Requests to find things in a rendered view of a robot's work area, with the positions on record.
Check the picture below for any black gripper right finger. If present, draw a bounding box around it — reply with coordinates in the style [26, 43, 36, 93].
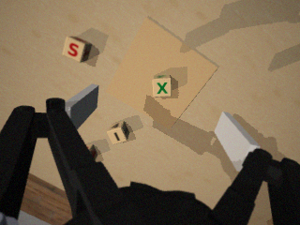
[202, 112, 300, 225]

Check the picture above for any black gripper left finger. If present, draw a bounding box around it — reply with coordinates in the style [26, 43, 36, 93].
[0, 84, 147, 225]

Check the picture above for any cream letter block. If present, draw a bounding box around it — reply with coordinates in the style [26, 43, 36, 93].
[63, 37, 92, 63]
[107, 121, 129, 144]
[152, 75, 172, 98]
[86, 144, 98, 160]

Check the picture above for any tan square mat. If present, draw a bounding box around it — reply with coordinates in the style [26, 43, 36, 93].
[106, 18, 218, 129]

